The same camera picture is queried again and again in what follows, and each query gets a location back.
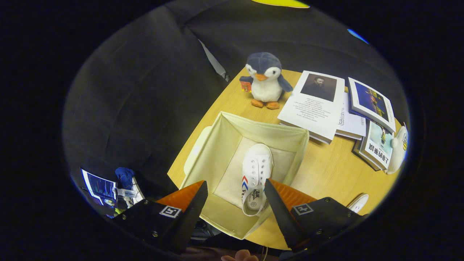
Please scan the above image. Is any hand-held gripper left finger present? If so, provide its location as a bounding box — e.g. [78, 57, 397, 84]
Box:
[113, 180, 209, 254]

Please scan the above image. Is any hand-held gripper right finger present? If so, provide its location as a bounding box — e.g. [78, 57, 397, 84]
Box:
[264, 178, 365, 253]

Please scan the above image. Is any blue cloth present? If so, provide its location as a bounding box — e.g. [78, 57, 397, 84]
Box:
[115, 167, 136, 191]

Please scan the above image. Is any white duck plush toy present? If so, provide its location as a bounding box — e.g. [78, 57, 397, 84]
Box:
[385, 125, 410, 175]

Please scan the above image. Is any white canvas shoe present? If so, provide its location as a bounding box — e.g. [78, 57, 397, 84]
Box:
[346, 194, 370, 214]
[241, 143, 274, 217]

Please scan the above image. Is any book with night photo cover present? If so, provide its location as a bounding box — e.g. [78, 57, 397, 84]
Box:
[347, 77, 397, 133]

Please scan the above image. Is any cream fabric storage box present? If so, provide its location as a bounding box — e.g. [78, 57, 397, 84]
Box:
[180, 111, 310, 240]

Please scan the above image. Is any computer monitor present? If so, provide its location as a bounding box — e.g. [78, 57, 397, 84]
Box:
[81, 168, 117, 208]

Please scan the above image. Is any plain white book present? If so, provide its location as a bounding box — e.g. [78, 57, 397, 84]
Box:
[335, 92, 368, 140]

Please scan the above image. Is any white book with portrait cover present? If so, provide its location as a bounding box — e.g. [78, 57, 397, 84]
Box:
[277, 70, 346, 145]

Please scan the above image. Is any grey penguin plush toy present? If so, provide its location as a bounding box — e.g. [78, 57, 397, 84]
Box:
[239, 52, 294, 110]

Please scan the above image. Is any book with pale illustrated cover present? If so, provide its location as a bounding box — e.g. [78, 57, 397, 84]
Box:
[352, 120, 395, 172]

